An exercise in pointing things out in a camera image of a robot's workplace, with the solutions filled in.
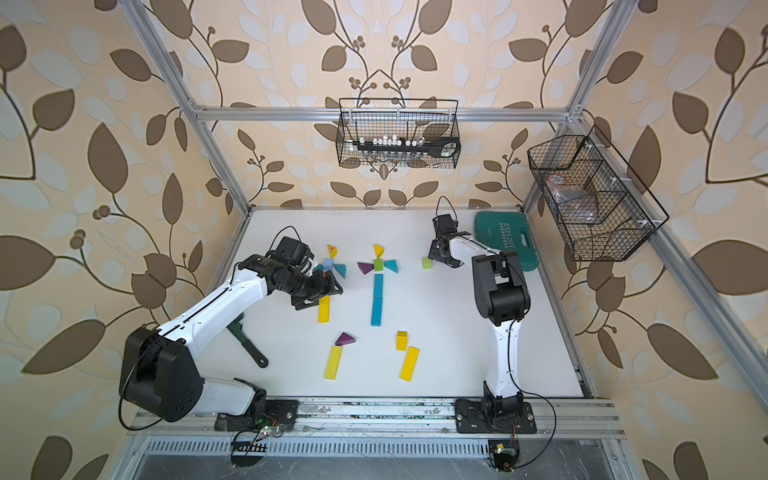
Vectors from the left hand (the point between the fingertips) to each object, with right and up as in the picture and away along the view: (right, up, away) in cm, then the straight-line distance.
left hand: (334, 293), depth 82 cm
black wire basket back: (+25, +50, +15) cm, 58 cm away
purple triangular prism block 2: (+2, -14, +4) cm, 15 cm away
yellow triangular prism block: (+11, +11, +25) cm, 29 cm away
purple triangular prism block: (+7, +5, +20) cm, 22 cm away
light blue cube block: (-6, +6, +19) cm, 21 cm away
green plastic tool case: (+58, +18, +26) cm, 66 cm away
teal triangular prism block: (-2, +5, +20) cm, 21 cm away
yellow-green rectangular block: (-1, -20, +3) cm, 20 cm away
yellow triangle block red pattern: (-5, +11, +24) cm, 26 cm away
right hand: (+34, +10, +25) cm, 43 cm away
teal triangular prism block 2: (+16, +6, +20) cm, 26 cm away
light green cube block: (+28, +7, +21) cm, 35 cm away
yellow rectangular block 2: (+21, -20, +1) cm, 29 cm away
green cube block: (+11, +6, +20) cm, 24 cm away
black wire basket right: (+68, +22, -9) cm, 72 cm away
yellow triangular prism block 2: (+19, -15, +5) cm, 25 cm away
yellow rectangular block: (-5, -7, +11) cm, 14 cm away
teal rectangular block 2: (+11, -7, +12) cm, 18 cm away
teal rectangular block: (+11, -2, +15) cm, 19 cm away
